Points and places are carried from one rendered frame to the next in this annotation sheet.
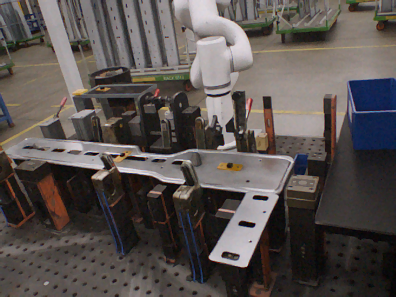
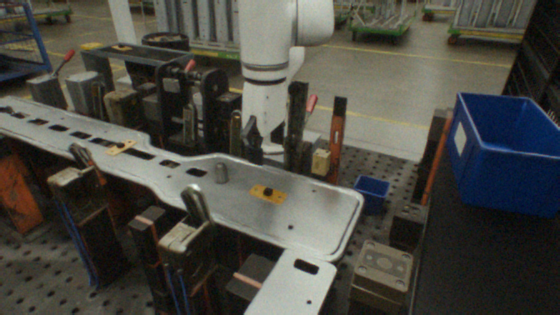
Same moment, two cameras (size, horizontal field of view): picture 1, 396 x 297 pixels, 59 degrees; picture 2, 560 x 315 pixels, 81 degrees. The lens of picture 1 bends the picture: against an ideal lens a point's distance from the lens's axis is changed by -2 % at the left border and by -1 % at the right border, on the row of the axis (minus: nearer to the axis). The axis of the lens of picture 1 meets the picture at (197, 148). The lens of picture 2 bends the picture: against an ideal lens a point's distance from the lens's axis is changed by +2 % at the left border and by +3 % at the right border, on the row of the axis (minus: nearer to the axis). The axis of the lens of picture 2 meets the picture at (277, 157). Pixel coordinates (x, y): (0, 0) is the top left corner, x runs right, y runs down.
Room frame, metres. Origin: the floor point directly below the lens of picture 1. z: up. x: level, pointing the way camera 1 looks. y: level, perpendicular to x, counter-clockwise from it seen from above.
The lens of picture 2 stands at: (0.47, -0.08, 1.46)
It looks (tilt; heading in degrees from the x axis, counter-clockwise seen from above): 32 degrees down; 356
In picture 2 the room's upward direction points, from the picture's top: straight up
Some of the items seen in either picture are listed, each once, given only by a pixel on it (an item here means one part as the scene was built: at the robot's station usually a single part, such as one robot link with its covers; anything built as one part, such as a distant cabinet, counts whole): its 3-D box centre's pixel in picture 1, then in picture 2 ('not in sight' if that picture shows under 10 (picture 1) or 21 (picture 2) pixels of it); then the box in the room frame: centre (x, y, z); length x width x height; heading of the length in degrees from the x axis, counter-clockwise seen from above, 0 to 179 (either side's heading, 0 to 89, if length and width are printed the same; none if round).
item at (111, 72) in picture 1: (116, 99); (171, 69); (4.19, 0.85, 0.36); 0.54 x 0.50 x 0.73; 147
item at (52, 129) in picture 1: (60, 152); (58, 122); (1.74, 0.72, 0.88); 0.11 x 0.10 x 0.36; 149
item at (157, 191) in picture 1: (166, 225); (161, 265); (1.00, 0.16, 0.84); 0.11 x 0.08 x 0.29; 149
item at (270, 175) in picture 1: (118, 158); (114, 148); (1.29, 0.32, 1.00); 1.38 x 0.22 x 0.02; 59
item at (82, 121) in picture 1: (95, 151); (102, 129); (1.60, 0.50, 0.90); 0.13 x 0.10 x 0.41; 149
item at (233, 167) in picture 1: (229, 165); (267, 192); (1.05, -0.10, 1.01); 0.08 x 0.04 x 0.01; 59
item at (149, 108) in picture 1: (171, 146); (199, 141); (1.41, 0.11, 0.94); 0.18 x 0.13 x 0.49; 59
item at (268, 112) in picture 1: (272, 159); (331, 187); (1.13, -0.26, 0.95); 0.03 x 0.01 x 0.50; 59
